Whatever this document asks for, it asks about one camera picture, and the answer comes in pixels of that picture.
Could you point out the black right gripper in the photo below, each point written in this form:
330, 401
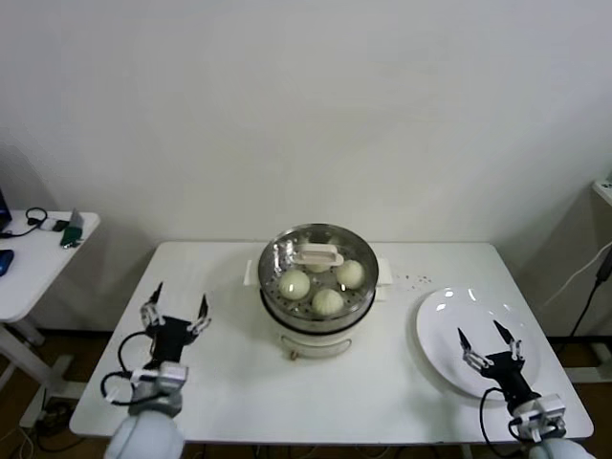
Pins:
509, 380

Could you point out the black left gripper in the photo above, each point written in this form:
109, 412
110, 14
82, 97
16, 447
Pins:
169, 339

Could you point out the white steamed baozi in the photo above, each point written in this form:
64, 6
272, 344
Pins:
318, 268
294, 284
328, 302
351, 275

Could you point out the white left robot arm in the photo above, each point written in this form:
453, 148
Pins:
148, 425

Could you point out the perforated steel steamer basket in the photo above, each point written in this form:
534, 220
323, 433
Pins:
306, 324

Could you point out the white round plate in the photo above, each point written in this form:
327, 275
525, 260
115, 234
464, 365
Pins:
440, 325

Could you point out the scattered brown crumbs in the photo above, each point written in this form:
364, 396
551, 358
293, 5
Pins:
421, 277

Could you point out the green grey hand tool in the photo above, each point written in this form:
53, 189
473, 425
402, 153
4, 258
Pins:
71, 236

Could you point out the white electric cooker base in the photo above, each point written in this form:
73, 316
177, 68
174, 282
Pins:
311, 344

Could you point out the black power adapter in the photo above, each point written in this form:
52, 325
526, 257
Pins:
603, 268

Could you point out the white side table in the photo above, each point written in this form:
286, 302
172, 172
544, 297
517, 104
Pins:
38, 268

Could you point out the small black device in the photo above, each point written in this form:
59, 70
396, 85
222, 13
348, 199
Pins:
59, 226

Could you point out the small white device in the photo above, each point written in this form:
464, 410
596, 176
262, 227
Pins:
46, 225

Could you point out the blue computer mouse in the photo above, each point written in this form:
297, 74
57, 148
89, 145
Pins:
5, 262

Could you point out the laptop screen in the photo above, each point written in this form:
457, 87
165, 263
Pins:
2, 210

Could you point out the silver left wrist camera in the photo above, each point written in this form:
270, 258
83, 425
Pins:
165, 372

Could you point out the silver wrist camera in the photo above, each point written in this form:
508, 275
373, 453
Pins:
542, 416
165, 372

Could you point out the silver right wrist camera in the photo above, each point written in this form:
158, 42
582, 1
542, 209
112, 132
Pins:
542, 416

